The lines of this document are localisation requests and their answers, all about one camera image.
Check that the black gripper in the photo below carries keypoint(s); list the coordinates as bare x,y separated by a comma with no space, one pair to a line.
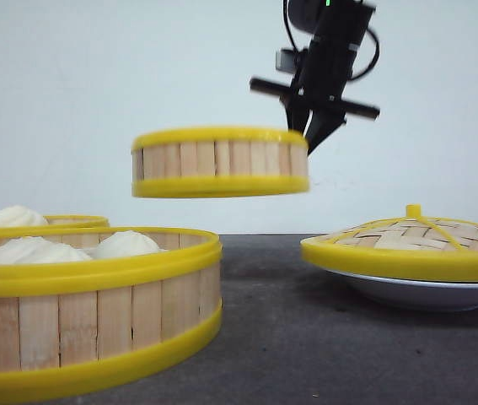
318,89

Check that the bamboo steamer basket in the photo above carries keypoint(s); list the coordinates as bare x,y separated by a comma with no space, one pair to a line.
53,222
199,162
76,327

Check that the woven bamboo steamer lid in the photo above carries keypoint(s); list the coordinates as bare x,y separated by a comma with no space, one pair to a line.
412,247

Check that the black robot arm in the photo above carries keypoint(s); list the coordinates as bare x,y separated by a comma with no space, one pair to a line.
335,20

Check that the white ceramic plate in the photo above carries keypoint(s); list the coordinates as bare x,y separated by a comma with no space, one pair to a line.
415,295

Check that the white steamed bun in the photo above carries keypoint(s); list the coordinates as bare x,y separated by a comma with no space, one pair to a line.
37,250
21,216
125,244

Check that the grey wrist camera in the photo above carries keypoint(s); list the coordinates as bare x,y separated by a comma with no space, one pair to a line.
290,61

